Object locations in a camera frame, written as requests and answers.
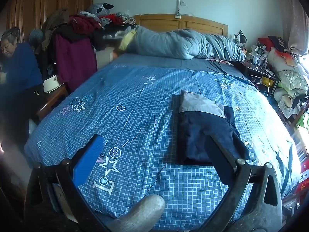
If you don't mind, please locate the grey-blue duvet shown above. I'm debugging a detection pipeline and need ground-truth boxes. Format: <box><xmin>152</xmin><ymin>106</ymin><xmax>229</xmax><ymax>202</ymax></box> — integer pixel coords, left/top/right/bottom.
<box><xmin>124</xmin><ymin>25</ymin><xmax>246</xmax><ymax>61</ymax></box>

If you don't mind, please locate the magenta garment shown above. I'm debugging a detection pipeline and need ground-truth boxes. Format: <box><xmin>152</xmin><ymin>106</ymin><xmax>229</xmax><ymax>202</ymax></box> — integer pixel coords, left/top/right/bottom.
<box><xmin>53</xmin><ymin>33</ymin><xmax>97</xmax><ymax>92</ymax></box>

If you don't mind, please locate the grey plastic bag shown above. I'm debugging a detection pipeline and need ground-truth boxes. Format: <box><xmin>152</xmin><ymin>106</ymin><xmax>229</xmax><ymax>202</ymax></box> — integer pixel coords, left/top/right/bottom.
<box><xmin>86</xmin><ymin>3</ymin><xmax>114</xmax><ymax>17</ymax></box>

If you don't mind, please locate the teal knit hat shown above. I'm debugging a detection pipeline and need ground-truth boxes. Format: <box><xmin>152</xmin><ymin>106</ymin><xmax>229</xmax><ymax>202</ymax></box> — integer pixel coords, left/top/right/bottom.
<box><xmin>29</xmin><ymin>29</ymin><xmax>44</xmax><ymax>43</ymax></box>

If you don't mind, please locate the blue checked bed cover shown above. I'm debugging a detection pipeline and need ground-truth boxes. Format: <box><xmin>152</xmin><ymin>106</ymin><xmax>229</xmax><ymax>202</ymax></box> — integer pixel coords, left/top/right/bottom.
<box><xmin>24</xmin><ymin>65</ymin><xmax>302</xmax><ymax>225</ymax></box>

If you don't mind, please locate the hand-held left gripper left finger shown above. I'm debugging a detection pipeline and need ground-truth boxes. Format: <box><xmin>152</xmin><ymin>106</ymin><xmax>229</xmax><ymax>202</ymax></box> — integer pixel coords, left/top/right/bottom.
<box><xmin>24</xmin><ymin>134</ymin><xmax>114</xmax><ymax>232</ymax></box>

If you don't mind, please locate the dark wooden nightstand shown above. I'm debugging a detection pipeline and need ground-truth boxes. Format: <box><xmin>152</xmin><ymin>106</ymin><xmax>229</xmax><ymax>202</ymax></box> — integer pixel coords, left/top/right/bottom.
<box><xmin>239</xmin><ymin>60</ymin><xmax>278</xmax><ymax>95</ymax></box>

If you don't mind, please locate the dark printed cushion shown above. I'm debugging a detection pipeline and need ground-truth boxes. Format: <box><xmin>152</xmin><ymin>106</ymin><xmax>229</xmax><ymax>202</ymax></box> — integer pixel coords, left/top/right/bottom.
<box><xmin>267</xmin><ymin>36</ymin><xmax>289</xmax><ymax>52</ymax></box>

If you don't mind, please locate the dark red garment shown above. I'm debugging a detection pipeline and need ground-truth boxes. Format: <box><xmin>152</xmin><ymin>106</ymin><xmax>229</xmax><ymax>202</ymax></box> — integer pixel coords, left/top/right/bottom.
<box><xmin>70</xmin><ymin>14</ymin><xmax>102</xmax><ymax>35</ymax></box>

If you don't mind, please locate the brown coat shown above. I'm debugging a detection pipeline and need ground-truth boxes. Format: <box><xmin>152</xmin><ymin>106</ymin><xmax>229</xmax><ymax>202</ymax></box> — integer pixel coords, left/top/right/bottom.
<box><xmin>42</xmin><ymin>7</ymin><xmax>69</xmax><ymax>51</ymax></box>

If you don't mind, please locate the yellow pillow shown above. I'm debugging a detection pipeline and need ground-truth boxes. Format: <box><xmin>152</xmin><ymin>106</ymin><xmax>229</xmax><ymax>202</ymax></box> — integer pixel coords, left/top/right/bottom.
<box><xmin>118</xmin><ymin>28</ymin><xmax>137</xmax><ymax>51</ymax></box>

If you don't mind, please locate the red printed box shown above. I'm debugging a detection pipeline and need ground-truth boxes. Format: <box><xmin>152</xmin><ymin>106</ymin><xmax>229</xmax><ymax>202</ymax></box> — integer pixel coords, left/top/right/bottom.
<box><xmin>298</xmin><ymin>157</ymin><xmax>309</xmax><ymax>194</ymax></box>

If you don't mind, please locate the black garment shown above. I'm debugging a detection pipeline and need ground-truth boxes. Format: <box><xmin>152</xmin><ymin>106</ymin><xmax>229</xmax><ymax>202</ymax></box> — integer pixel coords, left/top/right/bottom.
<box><xmin>54</xmin><ymin>25</ymin><xmax>107</xmax><ymax>49</ymax></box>

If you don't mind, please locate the red clothes heap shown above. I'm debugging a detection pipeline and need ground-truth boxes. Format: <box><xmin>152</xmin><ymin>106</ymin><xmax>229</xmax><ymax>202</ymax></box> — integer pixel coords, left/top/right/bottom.
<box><xmin>100</xmin><ymin>13</ymin><xmax>126</xmax><ymax>26</ymax></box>

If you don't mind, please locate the wooden wardrobe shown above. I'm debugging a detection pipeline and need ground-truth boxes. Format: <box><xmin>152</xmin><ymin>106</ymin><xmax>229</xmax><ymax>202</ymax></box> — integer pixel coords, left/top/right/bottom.
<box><xmin>6</xmin><ymin>0</ymin><xmax>94</xmax><ymax>44</ymax></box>

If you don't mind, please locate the black desk lamp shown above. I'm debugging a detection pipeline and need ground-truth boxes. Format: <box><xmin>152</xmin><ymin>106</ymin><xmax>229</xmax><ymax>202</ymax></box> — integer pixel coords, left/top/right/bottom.
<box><xmin>233</xmin><ymin>30</ymin><xmax>248</xmax><ymax>46</ymax></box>

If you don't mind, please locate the wooden side table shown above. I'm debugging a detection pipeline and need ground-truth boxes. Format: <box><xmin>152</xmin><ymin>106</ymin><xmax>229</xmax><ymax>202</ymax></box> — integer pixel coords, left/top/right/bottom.
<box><xmin>36</xmin><ymin>83</ymin><xmax>69</xmax><ymax>121</ymax></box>

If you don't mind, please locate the red printed cloth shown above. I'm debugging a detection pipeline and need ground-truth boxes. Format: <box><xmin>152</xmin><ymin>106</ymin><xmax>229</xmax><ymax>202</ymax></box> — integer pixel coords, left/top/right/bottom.
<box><xmin>206</xmin><ymin>58</ymin><xmax>234</xmax><ymax>66</ymax></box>

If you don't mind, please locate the navy and grey garment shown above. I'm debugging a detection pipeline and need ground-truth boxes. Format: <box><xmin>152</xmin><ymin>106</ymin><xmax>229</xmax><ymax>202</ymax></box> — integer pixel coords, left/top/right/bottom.
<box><xmin>177</xmin><ymin>90</ymin><xmax>250</xmax><ymax>166</ymax></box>

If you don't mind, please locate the pink curtain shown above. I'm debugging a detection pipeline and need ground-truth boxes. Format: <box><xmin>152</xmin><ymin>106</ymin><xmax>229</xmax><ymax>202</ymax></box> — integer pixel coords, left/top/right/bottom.
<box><xmin>274</xmin><ymin>0</ymin><xmax>309</xmax><ymax>56</ymax></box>

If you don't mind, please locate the plain blue bedsheet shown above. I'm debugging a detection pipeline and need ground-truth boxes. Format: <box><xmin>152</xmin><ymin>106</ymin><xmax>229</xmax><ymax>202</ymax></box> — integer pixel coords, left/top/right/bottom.
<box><xmin>113</xmin><ymin>53</ymin><xmax>249</xmax><ymax>78</ymax></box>

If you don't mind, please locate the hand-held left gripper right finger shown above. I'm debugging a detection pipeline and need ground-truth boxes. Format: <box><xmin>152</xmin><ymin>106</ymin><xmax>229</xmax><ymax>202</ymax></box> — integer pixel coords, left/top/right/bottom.
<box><xmin>205</xmin><ymin>134</ymin><xmax>283</xmax><ymax>232</ymax></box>

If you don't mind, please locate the pile of bagged bedding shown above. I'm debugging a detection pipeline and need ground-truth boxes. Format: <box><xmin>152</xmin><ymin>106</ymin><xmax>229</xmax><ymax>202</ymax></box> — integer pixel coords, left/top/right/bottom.
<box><xmin>267</xmin><ymin>48</ymin><xmax>309</xmax><ymax>119</ymax></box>

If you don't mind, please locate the white box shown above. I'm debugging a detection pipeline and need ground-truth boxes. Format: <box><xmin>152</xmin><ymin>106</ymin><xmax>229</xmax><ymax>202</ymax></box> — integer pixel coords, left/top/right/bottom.
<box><xmin>95</xmin><ymin>47</ymin><xmax>114</xmax><ymax>69</ymax></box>

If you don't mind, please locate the cluster of small bottles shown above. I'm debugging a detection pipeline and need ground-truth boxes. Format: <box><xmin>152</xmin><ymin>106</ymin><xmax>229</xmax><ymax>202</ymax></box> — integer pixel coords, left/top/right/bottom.
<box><xmin>246</xmin><ymin>42</ymin><xmax>268</xmax><ymax>66</ymax></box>

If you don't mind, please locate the red cushion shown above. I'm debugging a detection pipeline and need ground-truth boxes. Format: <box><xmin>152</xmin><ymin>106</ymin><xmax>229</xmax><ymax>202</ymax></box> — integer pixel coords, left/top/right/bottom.
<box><xmin>258</xmin><ymin>37</ymin><xmax>276</xmax><ymax>51</ymax></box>

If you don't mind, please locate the wooden headboard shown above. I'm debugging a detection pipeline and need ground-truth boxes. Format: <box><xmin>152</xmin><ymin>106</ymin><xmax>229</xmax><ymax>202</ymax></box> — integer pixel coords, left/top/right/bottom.
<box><xmin>134</xmin><ymin>14</ymin><xmax>228</xmax><ymax>38</ymax></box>

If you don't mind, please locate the white pot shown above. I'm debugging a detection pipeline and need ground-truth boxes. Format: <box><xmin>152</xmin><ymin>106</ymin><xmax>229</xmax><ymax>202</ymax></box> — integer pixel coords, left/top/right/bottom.
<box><xmin>43</xmin><ymin>74</ymin><xmax>59</xmax><ymax>93</ymax></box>

